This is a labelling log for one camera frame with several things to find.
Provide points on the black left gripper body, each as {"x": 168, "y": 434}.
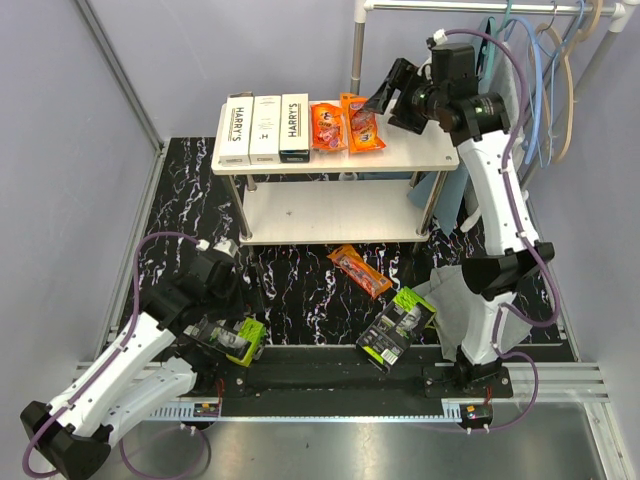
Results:
{"x": 227, "y": 302}

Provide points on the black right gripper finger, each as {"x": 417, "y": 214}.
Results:
{"x": 396, "y": 80}
{"x": 405, "y": 117}

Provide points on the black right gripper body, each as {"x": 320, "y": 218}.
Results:
{"x": 427, "y": 97}

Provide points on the black green Gillette box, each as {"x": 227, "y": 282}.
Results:
{"x": 241, "y": 341}
{"x": 395, "y": 329}

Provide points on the orange Bic razor pack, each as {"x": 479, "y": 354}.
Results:
{"x": 328, "y": 128}

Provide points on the white harry's box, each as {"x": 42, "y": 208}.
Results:
{"x": 265, "y": 130}
{"x": 234, "y": 138}
{"x": 294, "y": 139}

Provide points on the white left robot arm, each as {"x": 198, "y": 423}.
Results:
{"x": 139, "y": 372}

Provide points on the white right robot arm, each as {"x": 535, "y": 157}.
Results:
{"x": 479, "y": 291}

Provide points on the white two-tier shelf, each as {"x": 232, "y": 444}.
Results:
{"x": 338, "y": 212}

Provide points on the grey hanging towel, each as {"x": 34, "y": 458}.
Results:
{"x": 496, "y": 74}

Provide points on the teal hanging garment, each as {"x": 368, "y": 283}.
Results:
{"x": 452, "y": 194}

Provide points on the blue clothes hanger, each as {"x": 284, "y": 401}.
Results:
{"x": 551, "y": 133}

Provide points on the wooden clothes hanger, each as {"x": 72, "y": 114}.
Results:
{"x": 589, "y": 15}

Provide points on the metal clothes rack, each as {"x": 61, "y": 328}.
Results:
{"x": 498, "y": 31}

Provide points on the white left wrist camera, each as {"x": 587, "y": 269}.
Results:
{"x": 227, "y": 248}

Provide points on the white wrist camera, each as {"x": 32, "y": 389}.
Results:
{"x": 227, "y": 248}
{"x": 437, "y": 39}

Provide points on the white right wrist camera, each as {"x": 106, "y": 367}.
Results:
{"x": 437, "y": 39}

